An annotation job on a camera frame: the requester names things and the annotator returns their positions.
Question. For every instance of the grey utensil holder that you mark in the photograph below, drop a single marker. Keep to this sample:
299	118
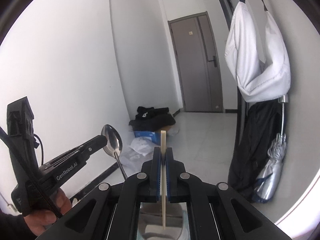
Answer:
152	230

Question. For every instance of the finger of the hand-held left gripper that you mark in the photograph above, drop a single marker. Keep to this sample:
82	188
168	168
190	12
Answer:
93	146

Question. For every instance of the silver folded umbrella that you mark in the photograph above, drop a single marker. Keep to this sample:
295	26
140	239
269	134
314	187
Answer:
271	177

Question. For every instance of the person's left forearm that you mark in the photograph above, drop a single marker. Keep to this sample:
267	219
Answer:
12	226

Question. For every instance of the grey door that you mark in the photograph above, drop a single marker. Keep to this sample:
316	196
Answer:
195	67

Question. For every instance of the blue box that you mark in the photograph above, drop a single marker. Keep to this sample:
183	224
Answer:
147	136

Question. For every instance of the black cloth pile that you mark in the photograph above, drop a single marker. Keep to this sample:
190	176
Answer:
152	120

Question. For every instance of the metal spoon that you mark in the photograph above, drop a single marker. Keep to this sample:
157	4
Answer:
112	140

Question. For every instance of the black jacket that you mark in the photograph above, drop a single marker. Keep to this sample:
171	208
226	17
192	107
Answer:
255	150

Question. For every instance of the person's left hand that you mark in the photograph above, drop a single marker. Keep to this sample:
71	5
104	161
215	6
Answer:
45	215

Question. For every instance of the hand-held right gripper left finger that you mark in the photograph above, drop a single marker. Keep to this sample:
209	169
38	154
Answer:
156	172

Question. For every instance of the cream chopstick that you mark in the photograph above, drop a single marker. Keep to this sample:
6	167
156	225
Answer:
163	140

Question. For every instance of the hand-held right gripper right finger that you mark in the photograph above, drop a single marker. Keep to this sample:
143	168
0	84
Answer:
170	172

